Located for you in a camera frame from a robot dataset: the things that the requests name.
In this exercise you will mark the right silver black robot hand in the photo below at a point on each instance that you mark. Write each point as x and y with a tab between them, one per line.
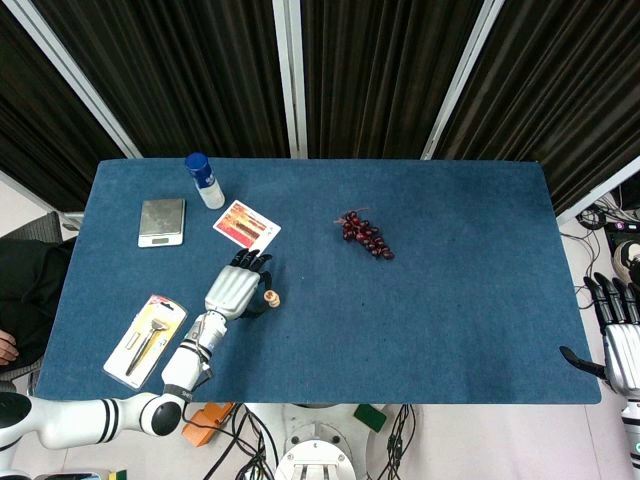
622	355

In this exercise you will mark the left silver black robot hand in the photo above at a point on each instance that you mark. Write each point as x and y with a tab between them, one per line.
230	290

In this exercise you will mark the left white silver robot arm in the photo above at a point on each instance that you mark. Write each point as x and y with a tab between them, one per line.
65	422

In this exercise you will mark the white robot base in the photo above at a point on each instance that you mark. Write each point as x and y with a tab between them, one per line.
315	450

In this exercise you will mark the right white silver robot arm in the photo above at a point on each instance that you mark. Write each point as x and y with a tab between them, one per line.
631	430

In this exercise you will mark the white black sneaker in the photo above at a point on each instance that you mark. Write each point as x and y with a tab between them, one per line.
625	255

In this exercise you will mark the silver kitchen scale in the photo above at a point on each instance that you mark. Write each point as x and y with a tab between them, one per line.
161	217

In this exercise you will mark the blue capped white bottle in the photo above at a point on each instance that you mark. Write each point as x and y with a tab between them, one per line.
210	190

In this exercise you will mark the packaged peeler blister pack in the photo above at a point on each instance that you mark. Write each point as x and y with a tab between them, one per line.
125	360

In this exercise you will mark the black device purple light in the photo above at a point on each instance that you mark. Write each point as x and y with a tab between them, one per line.
622	227

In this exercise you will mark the orange box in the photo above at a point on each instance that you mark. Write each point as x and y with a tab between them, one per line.
210	425

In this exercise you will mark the red grape bunch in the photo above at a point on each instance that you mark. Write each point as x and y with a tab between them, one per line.
365	235

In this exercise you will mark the blue table cloth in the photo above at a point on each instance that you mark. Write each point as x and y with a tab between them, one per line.
425	325

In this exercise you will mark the seated person in black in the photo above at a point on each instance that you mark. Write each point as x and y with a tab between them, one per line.
30	290

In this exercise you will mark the grey mesh office chair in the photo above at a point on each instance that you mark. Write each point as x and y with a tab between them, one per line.
40	227

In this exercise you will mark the yellow green small block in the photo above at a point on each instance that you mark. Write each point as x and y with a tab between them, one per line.
119	475

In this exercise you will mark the dark pleated curtain panel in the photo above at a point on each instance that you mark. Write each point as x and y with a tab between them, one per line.
175	75
550	100
380	75
40	125

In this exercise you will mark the white partition frame post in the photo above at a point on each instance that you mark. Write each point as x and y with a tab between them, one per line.
464	75
74	75
600	192
290	75

